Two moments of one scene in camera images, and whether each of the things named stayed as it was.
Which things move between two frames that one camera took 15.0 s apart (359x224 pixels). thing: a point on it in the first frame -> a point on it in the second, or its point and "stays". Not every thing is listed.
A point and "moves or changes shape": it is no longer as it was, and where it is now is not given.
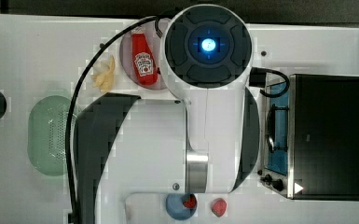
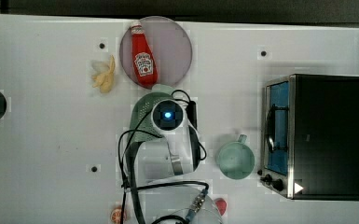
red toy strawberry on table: x=218 y=206 stays
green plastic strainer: x=47 y=135 moves or changes shape
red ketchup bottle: x=144 y=65 stays
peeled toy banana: x=104 y=81 stays
